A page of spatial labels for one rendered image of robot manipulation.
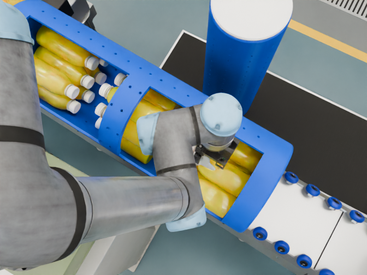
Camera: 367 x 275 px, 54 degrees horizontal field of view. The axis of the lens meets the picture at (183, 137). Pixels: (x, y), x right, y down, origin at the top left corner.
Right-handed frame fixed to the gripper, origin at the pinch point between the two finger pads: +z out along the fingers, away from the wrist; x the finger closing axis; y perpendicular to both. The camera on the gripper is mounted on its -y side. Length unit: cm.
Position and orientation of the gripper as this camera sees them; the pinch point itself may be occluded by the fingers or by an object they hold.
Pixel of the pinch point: (203, 150)
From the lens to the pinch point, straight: 97.3
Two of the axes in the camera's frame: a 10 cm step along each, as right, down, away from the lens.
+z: 0.1, 2.7, 9.6
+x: 5.3, -8.2, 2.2
